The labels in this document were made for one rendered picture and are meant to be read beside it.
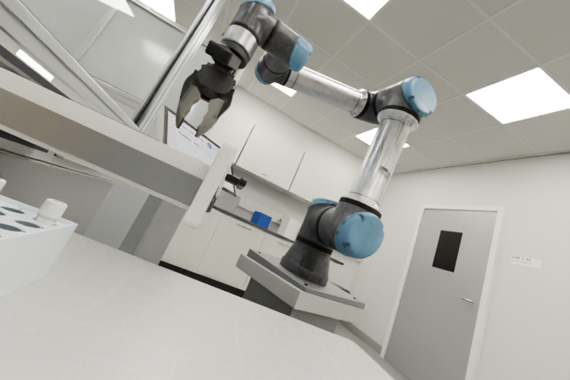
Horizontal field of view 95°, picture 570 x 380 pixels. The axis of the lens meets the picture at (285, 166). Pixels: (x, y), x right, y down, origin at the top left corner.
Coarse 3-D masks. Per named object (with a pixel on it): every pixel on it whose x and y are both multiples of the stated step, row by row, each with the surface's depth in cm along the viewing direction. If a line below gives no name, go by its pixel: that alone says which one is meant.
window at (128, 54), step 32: (32, 0) 38; (64, 0) 42; (96, 0) 48; (128, 0) 56; (160, 0) 68; (192, 0) 84; (64, 32) 45; (96, 32) 52; (128, 32) 61; (160, 32) 75; (192, 32) 96; (96, 64) 56; (128, 64) 68; (160, 64) 85; (128, 96) 75
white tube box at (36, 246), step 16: (0, 208) 16; (16, 208) 18; (32, 208) 18; (0, 224) 14; (16, 224) 15; (32, 224) 16; (64, 224) 19; (0, 240) 11; (16, 240) 13; (32, 240) 14; (48, 240) 16; (64, 240) 18; (0, 256) 12; (16, 256) 13; (32, 256) 15; (48, 256) 17; (0, 272) 13; (16, 272) 14; (32, 272) 16; (0, 288) 13; (16, 288) 15
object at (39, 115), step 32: (0, 96) 28; (32, 96) 29; (0, 128) 28; (32, 128) 29; (64, 128) 29; (96, 128) 30; (128, 128) 31; (96, 160) 30; (128, 160) 30; (160, 160) 31; (192, 160) 32; (160, 192) 31; (192, 192) 32
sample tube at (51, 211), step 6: (48, 198) 18; (42, 204) 17; (48, 204) 17; (54, 204) 17; (60, 204) 17; (66, 204) 18; (42, 210) 17; (48, 210) 17; (54, 210) 17; (60, 210) 18; (36, 216) 17; (42, 216) 17; (48, 216) 17; (54, 216) 17; (60, 216) 18; (42, 222) 17; (48, 222) 17; (54, 222) 18
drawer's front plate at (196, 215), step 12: (228, 144) 32; (216, 156) 32; (228, 156) 32; (216, 168) 31; (228, 168) 39; (204, 180) 31; (216, 180) 31; (204, 192) 30; (192, 204) 30; (204, 204) 30; (192, 216) 30; (204, 216) 39
